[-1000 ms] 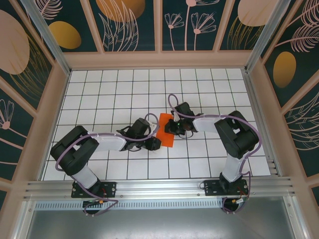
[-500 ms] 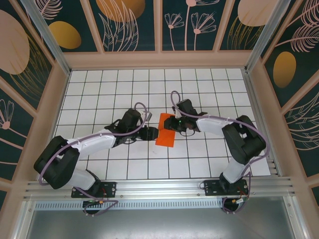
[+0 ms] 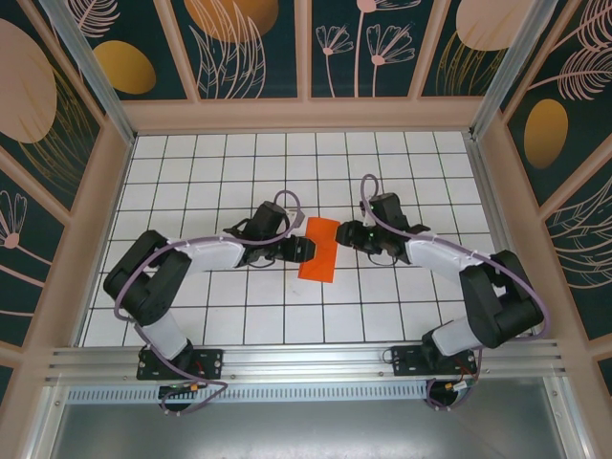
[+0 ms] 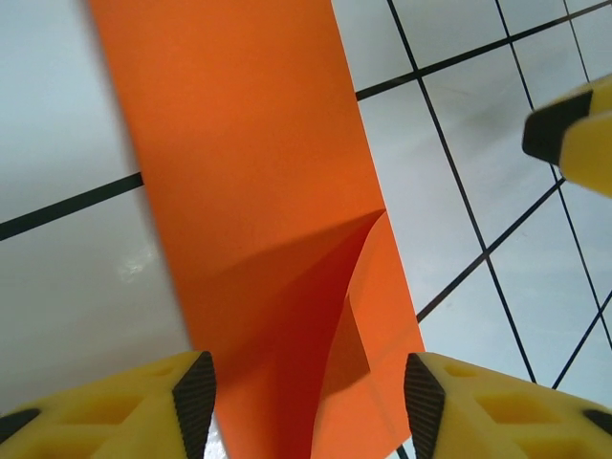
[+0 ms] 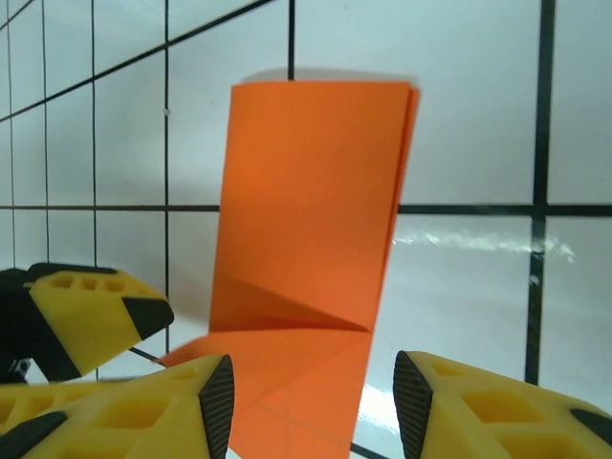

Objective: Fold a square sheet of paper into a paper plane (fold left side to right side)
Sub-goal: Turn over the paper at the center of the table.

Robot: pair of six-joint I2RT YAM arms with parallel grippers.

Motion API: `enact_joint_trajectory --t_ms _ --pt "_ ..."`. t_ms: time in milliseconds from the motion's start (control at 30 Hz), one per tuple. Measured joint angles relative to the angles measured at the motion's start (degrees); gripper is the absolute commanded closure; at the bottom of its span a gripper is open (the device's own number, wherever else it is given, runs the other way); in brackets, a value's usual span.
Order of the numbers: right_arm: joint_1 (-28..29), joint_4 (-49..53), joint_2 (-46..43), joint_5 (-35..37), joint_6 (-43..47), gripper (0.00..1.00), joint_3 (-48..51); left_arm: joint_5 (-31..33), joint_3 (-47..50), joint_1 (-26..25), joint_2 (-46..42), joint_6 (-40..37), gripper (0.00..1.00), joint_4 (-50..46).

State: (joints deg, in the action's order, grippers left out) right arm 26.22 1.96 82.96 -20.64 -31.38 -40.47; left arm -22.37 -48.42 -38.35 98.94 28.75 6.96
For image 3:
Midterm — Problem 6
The grey metal sheet panel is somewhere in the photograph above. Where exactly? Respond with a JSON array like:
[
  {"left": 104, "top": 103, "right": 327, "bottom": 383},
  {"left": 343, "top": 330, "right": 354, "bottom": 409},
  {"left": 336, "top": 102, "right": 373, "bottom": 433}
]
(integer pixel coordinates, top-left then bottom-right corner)
[{"left": 47, "top": 399, "right": 573, "bottom": 459}]

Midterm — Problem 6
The white grid table mat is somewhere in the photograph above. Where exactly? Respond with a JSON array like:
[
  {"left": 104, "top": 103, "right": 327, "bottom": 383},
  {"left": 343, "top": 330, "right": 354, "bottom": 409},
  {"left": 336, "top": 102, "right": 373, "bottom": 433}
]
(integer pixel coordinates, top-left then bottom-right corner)
[{"left": 76, "top": 132, "right": 521, "bottom": 347}]

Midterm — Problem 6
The long aluminium mounting rail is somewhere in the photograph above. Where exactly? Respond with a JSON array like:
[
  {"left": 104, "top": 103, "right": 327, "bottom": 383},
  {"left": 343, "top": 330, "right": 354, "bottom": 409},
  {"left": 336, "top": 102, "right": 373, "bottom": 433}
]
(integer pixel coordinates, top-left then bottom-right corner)
[{"left": 45, "top": 339, "right": 570, "bottom": 384}]

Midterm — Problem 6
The aluminium side rail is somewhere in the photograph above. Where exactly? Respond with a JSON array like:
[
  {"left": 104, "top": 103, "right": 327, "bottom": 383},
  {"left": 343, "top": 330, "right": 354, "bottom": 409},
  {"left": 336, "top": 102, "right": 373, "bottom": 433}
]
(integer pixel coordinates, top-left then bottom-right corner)
[{"left": 466, "top": 132, "right": 536, "bottom": 339}]

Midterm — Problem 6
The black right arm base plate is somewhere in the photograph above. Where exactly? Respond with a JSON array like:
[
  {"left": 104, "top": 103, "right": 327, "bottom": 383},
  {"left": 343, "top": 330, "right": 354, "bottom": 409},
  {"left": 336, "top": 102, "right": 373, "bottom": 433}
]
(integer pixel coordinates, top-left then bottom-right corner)
[{"left": 390, "top": 343, "right": 478, "bottom": 379}]

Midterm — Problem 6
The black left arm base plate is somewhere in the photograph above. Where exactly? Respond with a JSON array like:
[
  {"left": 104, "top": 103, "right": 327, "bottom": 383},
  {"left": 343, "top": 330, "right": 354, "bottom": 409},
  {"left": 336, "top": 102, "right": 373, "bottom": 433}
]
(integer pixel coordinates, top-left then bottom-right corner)
[{"left": 137, "top": 347, "right": 226, "bottom": 382}]

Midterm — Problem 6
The slotted grey cable duct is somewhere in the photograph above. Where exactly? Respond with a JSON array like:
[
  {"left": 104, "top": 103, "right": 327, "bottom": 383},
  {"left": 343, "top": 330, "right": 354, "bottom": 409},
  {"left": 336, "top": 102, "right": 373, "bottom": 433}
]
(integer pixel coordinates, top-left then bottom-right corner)
[{"left": 66, "top": 384, "right": 431, "bottom": 404}]

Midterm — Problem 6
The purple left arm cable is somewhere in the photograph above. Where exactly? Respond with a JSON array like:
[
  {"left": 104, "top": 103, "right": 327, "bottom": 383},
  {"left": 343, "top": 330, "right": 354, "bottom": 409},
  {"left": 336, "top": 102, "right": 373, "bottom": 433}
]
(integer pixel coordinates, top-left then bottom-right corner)
[{"left": 114, "top": 189, "right": 307, "bottom": 418}]

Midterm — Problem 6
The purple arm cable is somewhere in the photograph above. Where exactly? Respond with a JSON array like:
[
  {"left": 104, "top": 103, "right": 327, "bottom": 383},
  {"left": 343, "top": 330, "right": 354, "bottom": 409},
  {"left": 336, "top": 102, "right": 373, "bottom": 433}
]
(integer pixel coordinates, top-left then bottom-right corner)
[
  {"left": 361, "top": 173, "right": 549, "bottom": 412},
  {"left": 114, "top": 189, "right": 307, "bottom": 418}
]

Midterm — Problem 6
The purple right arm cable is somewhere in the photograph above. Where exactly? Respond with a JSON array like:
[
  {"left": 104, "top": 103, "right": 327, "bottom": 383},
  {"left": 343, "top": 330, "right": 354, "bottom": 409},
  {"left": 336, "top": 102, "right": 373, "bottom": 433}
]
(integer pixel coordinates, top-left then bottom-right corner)
[{"left": 361, "top": 173, "right": 549, "bottom": 412}]

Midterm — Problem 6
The aluminium frame post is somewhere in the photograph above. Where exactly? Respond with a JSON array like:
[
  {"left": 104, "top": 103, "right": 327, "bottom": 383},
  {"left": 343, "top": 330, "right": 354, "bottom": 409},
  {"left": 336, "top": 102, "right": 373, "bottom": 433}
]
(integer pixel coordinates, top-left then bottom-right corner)
[
  {"left": 40, "top": 0, "right": 139, "bottom": 145},
  {"left": 470, "top": 0, "right": 561, "bottom": 141}
]

